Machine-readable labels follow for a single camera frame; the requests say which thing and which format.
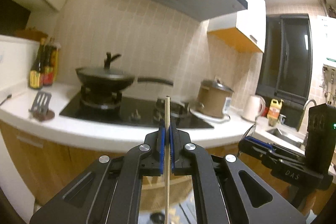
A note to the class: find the black gas stove top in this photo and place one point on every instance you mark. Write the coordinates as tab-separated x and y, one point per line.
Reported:
134	112

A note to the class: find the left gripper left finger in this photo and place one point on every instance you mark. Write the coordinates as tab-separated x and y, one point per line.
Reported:
108	190

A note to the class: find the dark soy sauce bottle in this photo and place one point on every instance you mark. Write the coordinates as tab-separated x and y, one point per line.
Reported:
36	71

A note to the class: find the black wok with lid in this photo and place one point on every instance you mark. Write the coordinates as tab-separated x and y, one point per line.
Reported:
111	79

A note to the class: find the wooden chopstick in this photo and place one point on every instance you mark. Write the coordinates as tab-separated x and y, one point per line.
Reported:
167	159

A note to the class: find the white electric kettle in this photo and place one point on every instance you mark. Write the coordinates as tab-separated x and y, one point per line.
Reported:
254	108

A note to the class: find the yellow oil bottle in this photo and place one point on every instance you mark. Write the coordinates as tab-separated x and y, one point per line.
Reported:
274	111

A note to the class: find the dark window frame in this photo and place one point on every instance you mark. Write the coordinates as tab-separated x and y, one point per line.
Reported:
287	60

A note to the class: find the red label sauce bottle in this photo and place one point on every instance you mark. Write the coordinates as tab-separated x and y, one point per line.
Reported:
49	62

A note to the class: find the white countertop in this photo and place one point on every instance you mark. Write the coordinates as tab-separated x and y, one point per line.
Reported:
17	101

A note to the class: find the brown rice cooker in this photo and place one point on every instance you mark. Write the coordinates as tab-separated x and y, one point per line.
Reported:
214	99

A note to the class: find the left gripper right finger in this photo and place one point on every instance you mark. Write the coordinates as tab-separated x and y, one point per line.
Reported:
225	189

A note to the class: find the beige plastic utensil basket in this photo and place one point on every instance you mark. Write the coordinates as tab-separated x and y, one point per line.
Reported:
153	192

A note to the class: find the white orange wall cabinet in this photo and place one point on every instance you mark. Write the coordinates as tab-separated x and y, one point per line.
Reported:
244	30

